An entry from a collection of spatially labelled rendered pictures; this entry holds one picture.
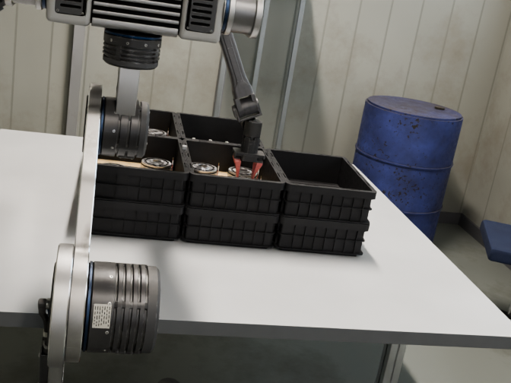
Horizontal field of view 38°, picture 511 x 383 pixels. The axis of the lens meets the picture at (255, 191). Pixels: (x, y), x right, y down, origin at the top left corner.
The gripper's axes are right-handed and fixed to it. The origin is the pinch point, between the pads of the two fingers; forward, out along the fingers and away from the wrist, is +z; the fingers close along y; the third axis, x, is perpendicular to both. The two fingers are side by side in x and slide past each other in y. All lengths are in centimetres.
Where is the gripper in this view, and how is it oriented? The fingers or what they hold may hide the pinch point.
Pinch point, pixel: (244, 177)
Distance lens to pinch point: 249.9
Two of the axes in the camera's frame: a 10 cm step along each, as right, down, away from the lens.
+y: -9.8, -1.1, -1.8
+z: -1.6, 9.4, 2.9
